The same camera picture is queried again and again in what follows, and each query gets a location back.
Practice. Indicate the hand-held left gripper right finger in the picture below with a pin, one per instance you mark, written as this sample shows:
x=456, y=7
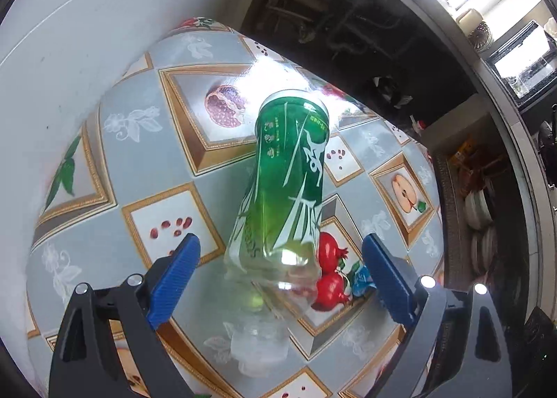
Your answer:
x=391, y=280

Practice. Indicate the green label plastic bottle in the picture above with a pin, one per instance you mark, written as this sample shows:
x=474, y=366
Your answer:
x=287, y=189

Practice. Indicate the yellow orange packet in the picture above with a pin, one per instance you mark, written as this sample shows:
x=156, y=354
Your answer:
x=461, y=154

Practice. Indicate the perforated metal shelf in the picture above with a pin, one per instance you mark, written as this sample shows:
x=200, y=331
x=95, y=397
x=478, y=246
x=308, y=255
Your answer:
x=450, y=206

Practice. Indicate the steel mesh strainer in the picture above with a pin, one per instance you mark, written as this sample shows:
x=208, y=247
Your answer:
x=481, y=37

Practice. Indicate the grey concrete counter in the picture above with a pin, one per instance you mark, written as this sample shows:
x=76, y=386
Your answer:
x=509, y=128

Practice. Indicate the under counter pipes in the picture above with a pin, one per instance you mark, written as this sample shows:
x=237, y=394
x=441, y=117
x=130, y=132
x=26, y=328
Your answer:
x=304, y=6

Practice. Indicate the black gas stove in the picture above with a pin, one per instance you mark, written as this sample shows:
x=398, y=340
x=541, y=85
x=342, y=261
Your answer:
x=522, y=63

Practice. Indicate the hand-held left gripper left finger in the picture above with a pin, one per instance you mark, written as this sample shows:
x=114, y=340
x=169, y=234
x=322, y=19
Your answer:
x=174, y=280

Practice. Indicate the stack of white plates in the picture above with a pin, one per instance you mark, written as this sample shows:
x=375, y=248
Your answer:
x=484, y=252

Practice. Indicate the fruit print tablecloth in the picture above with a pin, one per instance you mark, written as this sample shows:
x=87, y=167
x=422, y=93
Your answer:
x=143, y=154

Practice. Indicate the cream kettle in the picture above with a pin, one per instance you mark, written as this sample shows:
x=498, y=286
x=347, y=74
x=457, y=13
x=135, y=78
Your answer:
x=469, y=19

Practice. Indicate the crumpled blue wrapper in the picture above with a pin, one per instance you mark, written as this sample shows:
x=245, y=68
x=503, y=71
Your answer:
x=360, y=279

